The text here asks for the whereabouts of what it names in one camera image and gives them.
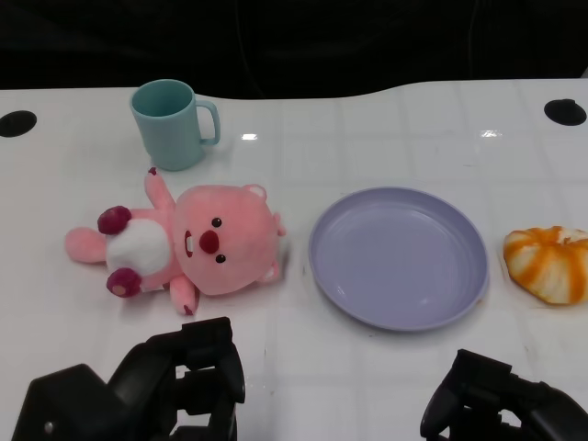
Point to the pink plush doll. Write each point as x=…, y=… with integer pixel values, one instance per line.
x=220, y=248

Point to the orange white bun toy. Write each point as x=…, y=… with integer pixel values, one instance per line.
x=546, y=266

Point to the teal plastic mug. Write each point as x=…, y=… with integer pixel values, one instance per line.
x=167, y=133

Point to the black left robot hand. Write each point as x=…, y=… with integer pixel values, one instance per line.
x=147, y=386

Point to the purple plastic plate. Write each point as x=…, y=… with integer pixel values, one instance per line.
x=399, y=257

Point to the black backdrop cloth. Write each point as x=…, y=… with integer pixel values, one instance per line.
x=294, y=37

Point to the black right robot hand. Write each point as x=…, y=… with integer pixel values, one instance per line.
x=505, y=404

